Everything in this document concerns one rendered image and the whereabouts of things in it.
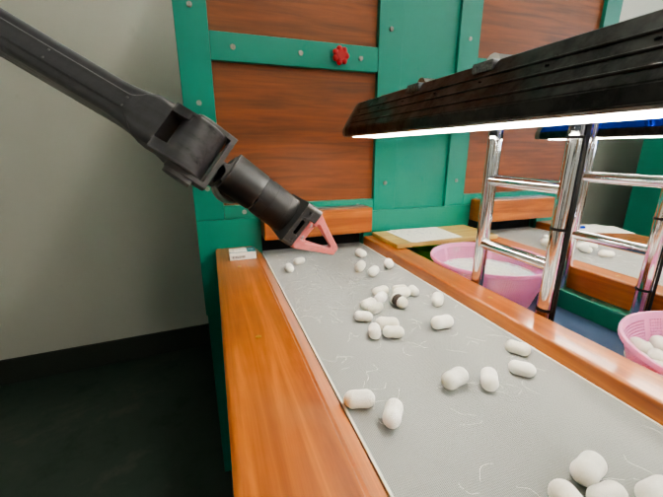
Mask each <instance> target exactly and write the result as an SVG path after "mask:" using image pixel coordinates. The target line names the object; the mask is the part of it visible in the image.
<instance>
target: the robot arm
mask: <svg viewBox="0 0 663 497"><path fill-rule="evenodd" d="M0 56H1V57H3V58H4V59H6V60H8V61H9V62H11V63H13V64H15V65H16V66H18V67H20V68H21V69H23V70H25V71H26V72H28V73H30V74H32V75H33V76H35V77H37V78H38V79H40V80H42V81H44V83H46V84H48V85H49V86H51V87H53V88H54V89H56V90H58V91H60V92H61V93H63V94H65V95H66V96H68V97H70V98H72V99H73V100H75V101H77V102H78V103H80V104H82V105H83V106H85V107H88V108H89V109H91V110H93V111H94V112H96V113H98V114H100V115H101V116H103V117H105V118H106V119H108V120H110V121H111V122H113V123H115V124H116V125H118V126H120V127H121V128H123V129H124V130H125V131H127V132H128V133H129V134H131V135H132V136H133V137H134V138H135V139H136V141H137V142H138V143H139V144H140V145H142V146H143V147H144V148H145V149H147V150H148V151H150V152H152V153H154V154H155V155H156V156H157V157H158V158H159V159H160V160H161V161H162V162H163V163H164V167H163V168H162V171H163V172H165V173H166V174H167V175H168V176H170V177H171V178H174V179H175V180H177V181H178V182H180V183H181V184H183V185H184V186H186V187H189V186H190V185H191V184H192V185H193V186H195V187H196V188H198V189H199V190H201V191H202V190H204V189H205V188H206V187H207V186H208V185H209V186H210V187H211V190H212V193H213V195H214V196H215V197H216V198H217V199H218V200H219V201H221V202H223V203H227V204H233V203H238V204H240V205H241V206H243V207H244V208H248V210H249V211H251V213H252V214H254V215H255V216H257V217H258V218H259V219H261V220H262V221H263V222H264V223H265V224H267V225H268V226H269V227H270V228H271V230H272V231H273V232H274V233H275V235H276V236H277V237H278V238H279V239H280V240H281V241H282V242H284V243H285V244H287V245H288V246H291V247H292V248H294V249H303V250H310V251H316V252H322V253H327V254H334V253H335V252H336V251H337V249H338V247H337V245H336V243H335V241H334V239H333V237H332V234H331V232H330V230H329V228H328V226H327V224H326V221H325V219H324V217H323V215H322V214H323V212H322V211H320V210H319V209H318V208H317V207H315V206H314V205H313V204H311V203H310V202H308V201H306V200H304V199H302V198H300V197H298V196H297V195H295V194H291V193H290V192H288V191H287V190H286V189H285V188H283V187H282V186H281V185H279V184H278V183H277V182H276V181H273V180H272V179H270V178H269V176H268V175H267V174H265V173H264V172H263V171H262V170H260V169H259V168H258V167H256V166H255V165H254V164H253V163H251V162H250V161H249V160H248V159H246V158H245V157H244V156H243V155H240V156H239V157H236V158H235V159H233V160H232V161H230V162H229V163H228V164H227V163H225V162H224V161H225V159H226V158H227V156H228V155H229V153H230V152H231V150H232V149H233V147H234V146H235V144H236V143H237V141H238V139H236V138H235V137H234V136H232V135H231V134H230V133H229V132H227V131H226V130H225V129H223V128H222V127H221V126H219V125H218V124H217V123H215V122H214V121H213V120H211V119H210V118H208V117H207V116H205V115H203V114H197V113H195V112H194V111H192V110H190V109H188V108H187V107H185V106H183V105H181V104H179V103H176V104H175V103H173V102H171V101H170V100H168V99H166V98H165V97H163V96H161V95H158V94H153V93H150V92H147V91H144V90H142V89H140V88H137V87H135V86H133V85H131V84H129V83H127V82H125V81H123V80H122V79H120V78H118V77H116V76H115V75H113V74H112V73H111V72H109V71H107V70H106V69H104V68H102V67H101V66H99V65H97V64H96V63H94V62H92V61H90V60H89V59H87V58H85V57H84V56H82V55H80V54H79V53H77V52H75V51H74V50H72V49H70V48H69V47H67V46H65V45H64V44H62V43H60V42H58V41H57V40H55V39H53V38H52V37H50V36H48V35H46V34H44V33H43V32H41V31H39V30H38V29H36V28H34V27H33V26H31V25H29V24H27V23H26V22H24V21H22V20H21V19H19V18H17V17H16V16H14V15H12V14H11V13H9V12H7V11H6V10H4V9H2V8H1V7H0ZM224 145H226V146H225V147H224ZM223 147H224V149H223V150H222V148H223ZM221 150H222V151H221ZM220 151H221V152H220ZM217 155H218V156H217ZM215 158H216V159H215ZM213 161H214V162H213ZM211 164H212V165H211ZM209 167H210V168H209ZM314 227H318V228H319V230H320V232H321V233H322V235H323V236H324V238H325V240H326V241H327V243H328V245H327V246H322V245H318V244H315V243H312V242H309V241H305V239H306V238H307V236H308V235H309V234H310V232H311V231H312V230H313V229H314Z"/></svg>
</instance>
